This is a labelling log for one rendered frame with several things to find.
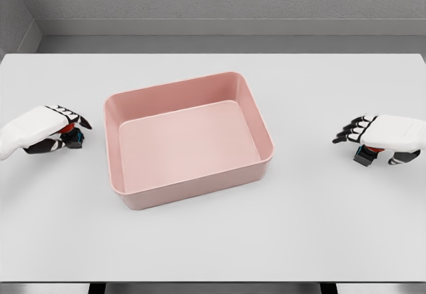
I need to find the black red-button industrial switch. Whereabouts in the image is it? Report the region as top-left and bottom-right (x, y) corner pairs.
(353, 144), (384, 168)
(59, 124), (86, 150)

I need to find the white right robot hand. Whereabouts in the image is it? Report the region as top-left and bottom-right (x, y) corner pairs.
(331, 114), (426, 166)

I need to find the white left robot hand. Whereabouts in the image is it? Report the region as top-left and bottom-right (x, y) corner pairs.
(12, 104), (93, 156)

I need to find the pink rectangular plastic basket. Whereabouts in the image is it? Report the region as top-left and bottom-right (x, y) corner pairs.
(103, 71), (276, 212)

